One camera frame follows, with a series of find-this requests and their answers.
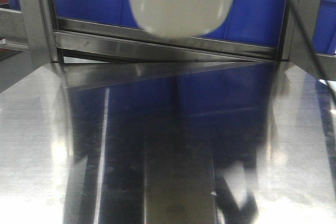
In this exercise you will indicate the large blue bin right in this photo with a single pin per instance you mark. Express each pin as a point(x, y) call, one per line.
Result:
point(252, 21)

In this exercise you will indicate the stainless steel shelf frame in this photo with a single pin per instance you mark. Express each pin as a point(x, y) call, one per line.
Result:
point(109, 124)

